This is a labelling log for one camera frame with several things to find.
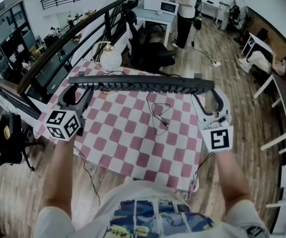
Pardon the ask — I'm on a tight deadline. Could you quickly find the person's left forearm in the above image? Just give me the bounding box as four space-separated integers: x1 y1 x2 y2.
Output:
42 139 76 218

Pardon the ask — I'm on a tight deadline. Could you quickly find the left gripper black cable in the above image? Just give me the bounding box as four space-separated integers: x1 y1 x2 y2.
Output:
73 145 101 207

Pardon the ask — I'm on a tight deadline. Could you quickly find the gold globe desk lamp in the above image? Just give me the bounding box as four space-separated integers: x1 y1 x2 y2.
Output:
91 41 122 94

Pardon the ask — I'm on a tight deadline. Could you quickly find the black keyboard cable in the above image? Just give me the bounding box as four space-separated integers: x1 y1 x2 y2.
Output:
146 92 172 135

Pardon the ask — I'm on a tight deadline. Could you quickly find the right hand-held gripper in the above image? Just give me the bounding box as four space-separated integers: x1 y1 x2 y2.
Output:
191 87 235 153

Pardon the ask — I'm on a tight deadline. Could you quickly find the dark-topped white-legged desk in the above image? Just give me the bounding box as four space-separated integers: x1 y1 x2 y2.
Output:
253 73 286 155

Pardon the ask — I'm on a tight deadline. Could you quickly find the black railing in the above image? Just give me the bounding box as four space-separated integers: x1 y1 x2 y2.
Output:
16 0 158 104

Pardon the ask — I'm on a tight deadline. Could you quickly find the black keyboard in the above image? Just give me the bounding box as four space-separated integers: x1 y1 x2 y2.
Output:
67 74 215 96

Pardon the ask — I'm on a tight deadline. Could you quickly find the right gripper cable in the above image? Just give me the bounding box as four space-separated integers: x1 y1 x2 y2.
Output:
187 152 215 200

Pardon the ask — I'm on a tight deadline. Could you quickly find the small white table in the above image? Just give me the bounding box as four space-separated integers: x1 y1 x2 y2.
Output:
240 32 274 57

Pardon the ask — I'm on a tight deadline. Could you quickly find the white desk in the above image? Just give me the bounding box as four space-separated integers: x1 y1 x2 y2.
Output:
132 5 178 48

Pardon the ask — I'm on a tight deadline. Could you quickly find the white printed t-shirt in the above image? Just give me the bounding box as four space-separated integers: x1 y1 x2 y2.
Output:
35 179 270 238

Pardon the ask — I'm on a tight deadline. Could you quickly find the pink white checkered tablecloth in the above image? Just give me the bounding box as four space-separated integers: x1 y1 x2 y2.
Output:
33 58 232 192

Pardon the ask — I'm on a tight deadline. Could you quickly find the white microwave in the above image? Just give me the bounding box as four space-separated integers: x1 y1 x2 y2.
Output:
160 0 179 16

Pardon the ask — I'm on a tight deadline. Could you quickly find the black office chair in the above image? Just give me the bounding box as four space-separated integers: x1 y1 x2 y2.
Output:
0 112 44 172
122 8 176 74

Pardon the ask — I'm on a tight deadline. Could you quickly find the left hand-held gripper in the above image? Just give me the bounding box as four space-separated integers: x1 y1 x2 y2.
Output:
43 85 94 142

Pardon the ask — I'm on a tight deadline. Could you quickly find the person's right forearm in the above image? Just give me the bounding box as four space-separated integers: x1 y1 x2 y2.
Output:
213 150 254 223

